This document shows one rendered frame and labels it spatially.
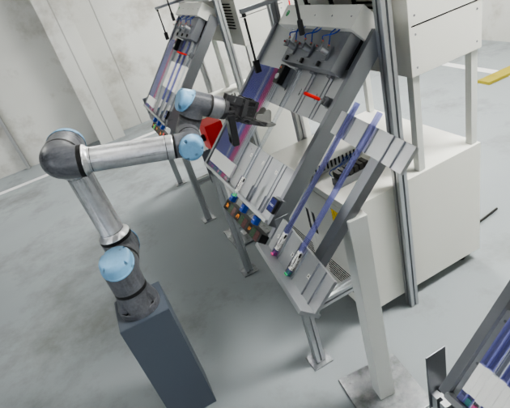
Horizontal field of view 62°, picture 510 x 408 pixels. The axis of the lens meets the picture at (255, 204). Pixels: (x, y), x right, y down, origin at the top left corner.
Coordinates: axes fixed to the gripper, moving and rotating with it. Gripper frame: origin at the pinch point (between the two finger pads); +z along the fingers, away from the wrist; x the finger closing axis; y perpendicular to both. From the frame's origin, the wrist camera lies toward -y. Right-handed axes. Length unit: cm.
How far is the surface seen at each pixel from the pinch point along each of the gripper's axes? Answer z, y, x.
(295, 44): 6.9, 28.8, 11.6
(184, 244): 21, -104, 105
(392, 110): 29.9, 16.7, -23.8
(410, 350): 68, -71, -42
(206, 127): 7, -20, 80
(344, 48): 9.4, 30.6, -15.6
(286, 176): 3.6, -14.2, -14.1
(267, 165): 3.4, -15.0, 0.1
